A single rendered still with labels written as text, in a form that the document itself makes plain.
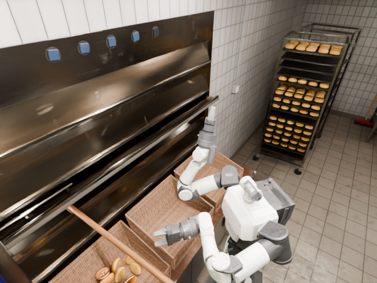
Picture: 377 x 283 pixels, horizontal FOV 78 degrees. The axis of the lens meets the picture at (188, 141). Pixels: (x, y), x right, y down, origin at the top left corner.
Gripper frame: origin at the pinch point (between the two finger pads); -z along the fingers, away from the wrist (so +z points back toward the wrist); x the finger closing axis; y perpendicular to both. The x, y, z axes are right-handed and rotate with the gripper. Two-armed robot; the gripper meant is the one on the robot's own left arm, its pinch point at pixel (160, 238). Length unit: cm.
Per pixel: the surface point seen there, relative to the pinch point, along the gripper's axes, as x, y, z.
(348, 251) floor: 128, 2, 193
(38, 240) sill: 11, 28, -60
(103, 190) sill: 10, 52, -25
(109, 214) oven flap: 31, 50, -25
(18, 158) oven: -39, 33, -52
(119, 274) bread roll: 63, 24, -27
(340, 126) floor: 128, 195, 396
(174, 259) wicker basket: 55, 17, 11
